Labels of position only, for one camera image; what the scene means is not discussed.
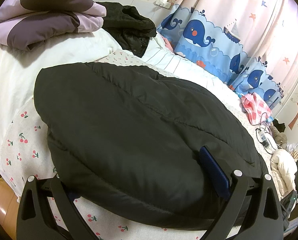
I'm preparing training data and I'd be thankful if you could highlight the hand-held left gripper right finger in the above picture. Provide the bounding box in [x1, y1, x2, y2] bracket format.
[194, 145, 285, 240]

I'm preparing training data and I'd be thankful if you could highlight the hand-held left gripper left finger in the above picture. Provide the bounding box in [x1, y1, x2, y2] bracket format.
[16, 175, 99, 240]

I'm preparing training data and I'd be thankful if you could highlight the black puffer jacket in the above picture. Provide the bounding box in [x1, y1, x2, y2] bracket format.
[34, 61, 270, 232]

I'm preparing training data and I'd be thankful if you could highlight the grey-brown clothes pile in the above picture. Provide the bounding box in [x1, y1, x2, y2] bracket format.
[268, 119, 289, 147]

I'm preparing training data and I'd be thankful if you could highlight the cream puffer jacket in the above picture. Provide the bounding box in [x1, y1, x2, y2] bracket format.
[270, 149, 298, 196]

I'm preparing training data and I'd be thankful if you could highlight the cherry print bed sheet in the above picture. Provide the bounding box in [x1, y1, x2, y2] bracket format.
[0, 49, 284, 240]

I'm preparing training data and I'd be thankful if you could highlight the pink plaid cloth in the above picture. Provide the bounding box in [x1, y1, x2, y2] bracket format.
[240, 92, 273, 125]

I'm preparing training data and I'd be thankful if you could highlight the dark bag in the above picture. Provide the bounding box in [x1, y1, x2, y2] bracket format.
[279, 189, 298, 229]

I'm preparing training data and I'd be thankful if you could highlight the small pink cloth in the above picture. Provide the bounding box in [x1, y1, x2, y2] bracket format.
[161, 36, 176, 52]

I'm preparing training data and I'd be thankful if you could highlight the whale print curtain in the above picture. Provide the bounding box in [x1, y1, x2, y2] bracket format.
[156, 0, 298, 110]

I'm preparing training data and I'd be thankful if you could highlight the black fleece-lined coat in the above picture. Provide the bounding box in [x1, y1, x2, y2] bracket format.
[96, 1, 157, 58]

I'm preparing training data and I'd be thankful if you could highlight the lilac and purple quilt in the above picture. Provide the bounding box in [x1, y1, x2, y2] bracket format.
[0, 0, 107, 52]

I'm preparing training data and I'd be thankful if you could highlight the wooden bed frame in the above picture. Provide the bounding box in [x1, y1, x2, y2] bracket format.
[0, 177, 20, 222]

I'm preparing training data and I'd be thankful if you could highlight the white power strip with cable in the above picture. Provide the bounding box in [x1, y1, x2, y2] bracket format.
[251, 112, 278, 155]

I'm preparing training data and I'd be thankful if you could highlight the white wall socket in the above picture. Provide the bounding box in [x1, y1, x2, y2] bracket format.
[155, 0, 174, 9]

